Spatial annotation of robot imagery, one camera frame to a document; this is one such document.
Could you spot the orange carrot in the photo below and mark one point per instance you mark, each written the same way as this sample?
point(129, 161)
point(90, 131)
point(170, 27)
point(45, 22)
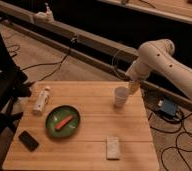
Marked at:
point(63, 122)

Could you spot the black phone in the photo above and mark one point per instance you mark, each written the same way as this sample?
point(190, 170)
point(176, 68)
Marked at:
point(28, 141)

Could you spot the metal rail beam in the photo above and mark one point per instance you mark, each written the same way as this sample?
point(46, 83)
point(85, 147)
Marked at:
point(63, 28)

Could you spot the blue power box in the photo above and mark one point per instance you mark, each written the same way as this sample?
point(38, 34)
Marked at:
point(167, 107)

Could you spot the white plastic bottle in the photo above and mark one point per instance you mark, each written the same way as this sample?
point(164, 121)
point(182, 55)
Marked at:
point(41, 101)

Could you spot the white sponge block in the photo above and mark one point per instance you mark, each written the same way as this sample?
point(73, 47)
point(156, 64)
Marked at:
point(112, 148)

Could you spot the black chair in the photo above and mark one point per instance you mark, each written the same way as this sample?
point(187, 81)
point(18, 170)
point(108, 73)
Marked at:
point(11, 87)

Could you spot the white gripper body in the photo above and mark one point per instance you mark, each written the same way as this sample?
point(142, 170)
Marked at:
point(133, 86)

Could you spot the wooden table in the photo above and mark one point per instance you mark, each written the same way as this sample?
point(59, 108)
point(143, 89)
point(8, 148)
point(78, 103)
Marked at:
point(86, 149)

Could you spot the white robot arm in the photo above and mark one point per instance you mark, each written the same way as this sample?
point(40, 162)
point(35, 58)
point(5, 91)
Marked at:
point(157, 55)

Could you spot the white device on rail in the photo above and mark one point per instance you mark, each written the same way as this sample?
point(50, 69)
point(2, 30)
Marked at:
point(47, 15)

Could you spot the green plate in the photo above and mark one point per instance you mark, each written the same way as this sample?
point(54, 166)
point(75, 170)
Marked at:
point(58, 114)

